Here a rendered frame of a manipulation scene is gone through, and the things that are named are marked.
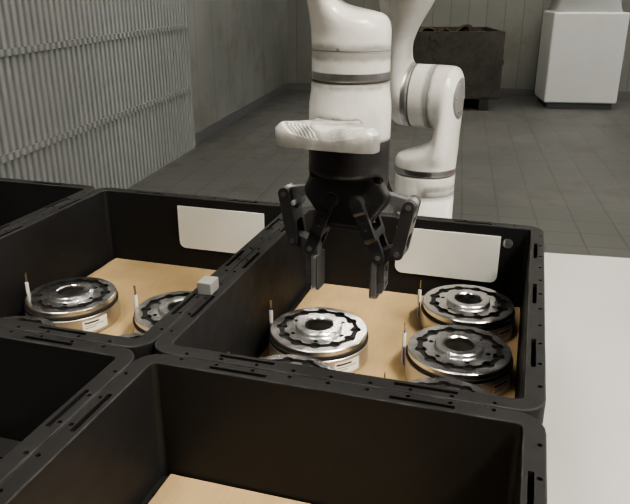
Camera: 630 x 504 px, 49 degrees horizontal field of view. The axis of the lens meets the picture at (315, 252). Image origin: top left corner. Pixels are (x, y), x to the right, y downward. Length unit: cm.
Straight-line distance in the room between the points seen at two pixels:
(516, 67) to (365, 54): 793
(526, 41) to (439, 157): 749
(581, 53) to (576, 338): 663
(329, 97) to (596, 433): 52
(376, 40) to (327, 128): 9
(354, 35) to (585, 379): 60
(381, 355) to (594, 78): 707
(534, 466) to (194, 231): 63
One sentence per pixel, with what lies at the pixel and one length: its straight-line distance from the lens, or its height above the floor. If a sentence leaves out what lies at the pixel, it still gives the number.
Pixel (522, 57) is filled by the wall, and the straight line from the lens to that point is 851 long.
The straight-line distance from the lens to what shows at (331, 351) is 68.
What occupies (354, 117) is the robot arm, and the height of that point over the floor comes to 109.
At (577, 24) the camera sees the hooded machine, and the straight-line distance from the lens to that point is 763.
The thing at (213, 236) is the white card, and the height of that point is 88.
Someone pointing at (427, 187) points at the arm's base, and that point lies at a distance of 104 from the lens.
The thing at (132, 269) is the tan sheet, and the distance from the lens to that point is 99.
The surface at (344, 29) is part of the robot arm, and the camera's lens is 60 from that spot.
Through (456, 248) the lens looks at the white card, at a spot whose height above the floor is 90.
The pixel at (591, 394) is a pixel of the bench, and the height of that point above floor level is 70.
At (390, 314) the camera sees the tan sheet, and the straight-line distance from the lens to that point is 83.
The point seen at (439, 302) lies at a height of 86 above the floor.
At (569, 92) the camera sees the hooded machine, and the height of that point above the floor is 17.
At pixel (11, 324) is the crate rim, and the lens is 64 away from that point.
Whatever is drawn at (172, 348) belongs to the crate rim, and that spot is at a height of 93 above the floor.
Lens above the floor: 120
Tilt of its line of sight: 21 degrees down
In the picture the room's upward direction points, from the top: straight up
